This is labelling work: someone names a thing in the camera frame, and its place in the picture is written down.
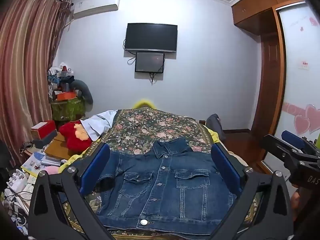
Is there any light blue cloth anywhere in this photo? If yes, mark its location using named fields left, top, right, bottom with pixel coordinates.
left=81, top=110, right=118, bottom=142

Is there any black wall television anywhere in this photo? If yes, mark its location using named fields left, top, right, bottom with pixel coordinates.
left=124, top=23, right=178, bottom=54

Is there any wooden wardrobe with white door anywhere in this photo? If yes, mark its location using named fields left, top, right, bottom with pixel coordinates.
left=231, top=0, right=320, bottom=143

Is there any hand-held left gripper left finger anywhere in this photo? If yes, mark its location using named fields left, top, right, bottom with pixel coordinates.
left=27, top=142, right=118, bottom=240

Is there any red and white box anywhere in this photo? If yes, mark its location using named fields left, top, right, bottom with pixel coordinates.
left=31, top=120, right=57, bottom=139

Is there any black television cable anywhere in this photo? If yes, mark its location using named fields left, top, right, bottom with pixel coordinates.
left=122, top=39, right=137, bottom=65

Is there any green cloth-covered stand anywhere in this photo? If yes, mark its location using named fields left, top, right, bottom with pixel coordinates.
left=51, top=97, right=87, bottom=122

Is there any yellow pillow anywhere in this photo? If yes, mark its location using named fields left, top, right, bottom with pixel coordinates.
left=132, top=98, right=157, bottom=109

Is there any striped brown curtain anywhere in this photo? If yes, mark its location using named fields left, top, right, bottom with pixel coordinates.
left=0, top=0, right=72, bottom=165

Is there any pile of clutter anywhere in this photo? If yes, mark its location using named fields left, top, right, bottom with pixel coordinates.
left=47, top=62, right=75, bottom=99

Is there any white air conditioner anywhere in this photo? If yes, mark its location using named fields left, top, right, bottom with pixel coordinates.
left=70, top=0, right=121, bottom=19

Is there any stack of magazines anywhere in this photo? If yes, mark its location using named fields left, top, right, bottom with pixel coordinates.
left=21, top=151, right=67, bottom=176

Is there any small black wall monitor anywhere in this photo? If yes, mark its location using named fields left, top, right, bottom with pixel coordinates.
left=135, top=51, right=165, bottom=74

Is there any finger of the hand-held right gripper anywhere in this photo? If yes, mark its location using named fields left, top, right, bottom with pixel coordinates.
left=281, top=130, right=320, bottom=158
left=261, top=134, right=300, bottom=161

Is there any grey neck pillow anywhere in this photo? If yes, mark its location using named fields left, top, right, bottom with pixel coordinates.
left=71, top=79, right=94, bottom=105

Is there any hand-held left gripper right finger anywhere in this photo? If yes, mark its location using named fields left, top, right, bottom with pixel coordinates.
left=211, top=143, right=294, bottom=240

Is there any wooden nightstand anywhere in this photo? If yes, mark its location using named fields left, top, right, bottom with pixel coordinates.
left=44, top=132, right=75, bottom=161

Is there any orange box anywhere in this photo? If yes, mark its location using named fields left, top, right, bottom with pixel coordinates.
left=57, top=92, right=77, bottom=101

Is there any red plush toy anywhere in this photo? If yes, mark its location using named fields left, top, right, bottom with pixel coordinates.
left=59, top=121, right=93, bottom=151

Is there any blue denim jacket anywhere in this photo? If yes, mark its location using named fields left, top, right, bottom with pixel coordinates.
left=96, top=137, right=238, bottom=235

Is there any floral bedspread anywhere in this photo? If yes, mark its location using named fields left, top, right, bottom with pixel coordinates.
left=60, top=107, right=260, bottom=240

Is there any person's right hand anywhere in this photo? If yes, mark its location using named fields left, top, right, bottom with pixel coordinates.
left=291, top=189, right=301, bottom=212

